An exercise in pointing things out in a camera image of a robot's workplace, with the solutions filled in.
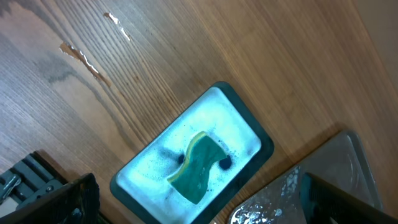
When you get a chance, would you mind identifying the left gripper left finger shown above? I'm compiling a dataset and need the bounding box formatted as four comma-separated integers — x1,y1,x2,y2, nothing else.
1,173,100,224

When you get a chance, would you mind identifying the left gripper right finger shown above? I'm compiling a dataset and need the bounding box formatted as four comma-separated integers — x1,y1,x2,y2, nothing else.
300,172,397,224

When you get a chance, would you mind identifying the green and yellow sponge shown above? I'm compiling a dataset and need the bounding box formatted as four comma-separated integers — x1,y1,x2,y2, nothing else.
167,131,228,204

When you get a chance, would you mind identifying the brown plastic serving tray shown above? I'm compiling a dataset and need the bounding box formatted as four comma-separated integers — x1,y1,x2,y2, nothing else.
228,130,383,223

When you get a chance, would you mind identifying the black tray with water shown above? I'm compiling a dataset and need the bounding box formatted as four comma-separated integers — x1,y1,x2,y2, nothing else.
110,82,274,223

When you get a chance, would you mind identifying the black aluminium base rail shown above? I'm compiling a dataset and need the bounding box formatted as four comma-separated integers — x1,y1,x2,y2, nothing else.
1,151,67,217

